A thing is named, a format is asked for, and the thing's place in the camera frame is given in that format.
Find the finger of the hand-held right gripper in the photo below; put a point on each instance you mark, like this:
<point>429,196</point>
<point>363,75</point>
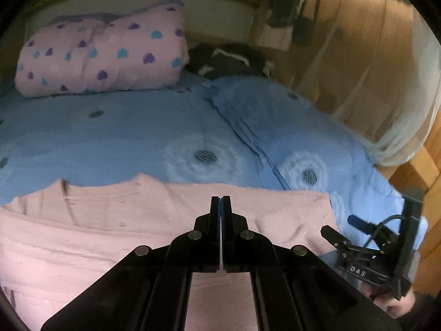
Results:
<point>360,224</point>
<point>331,235</point>

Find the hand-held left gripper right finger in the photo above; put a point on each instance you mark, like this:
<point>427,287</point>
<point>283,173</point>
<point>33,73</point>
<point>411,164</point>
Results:
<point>226,220</point>

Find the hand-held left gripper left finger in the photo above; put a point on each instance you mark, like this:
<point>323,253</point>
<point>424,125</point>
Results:
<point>215,220</point>

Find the pink knit sweater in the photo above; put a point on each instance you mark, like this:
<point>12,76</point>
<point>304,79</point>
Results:
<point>103,234</point>

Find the person's right forearm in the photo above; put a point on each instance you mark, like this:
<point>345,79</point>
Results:
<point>425,310</point>

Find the person's right hand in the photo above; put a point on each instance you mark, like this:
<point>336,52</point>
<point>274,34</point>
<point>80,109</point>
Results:
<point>392,303</point>

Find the blue dandelion print pillow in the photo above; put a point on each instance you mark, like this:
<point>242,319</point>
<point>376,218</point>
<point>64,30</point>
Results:
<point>293,124</point>

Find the blue dandelion print bed sheet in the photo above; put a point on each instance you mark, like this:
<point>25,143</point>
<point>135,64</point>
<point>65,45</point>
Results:
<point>103,138</point>

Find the white mosquito net curtain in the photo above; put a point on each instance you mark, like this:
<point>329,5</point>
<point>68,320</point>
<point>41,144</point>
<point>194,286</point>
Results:
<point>386,86</point>

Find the dark cloth with white trim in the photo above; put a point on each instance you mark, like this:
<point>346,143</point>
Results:
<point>227,60</point>

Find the pink heart-patterned pillow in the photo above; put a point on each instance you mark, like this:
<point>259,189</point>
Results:
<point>103,55</point>

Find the dark hanging cloth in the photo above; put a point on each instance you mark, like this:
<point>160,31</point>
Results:
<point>293,13</point>

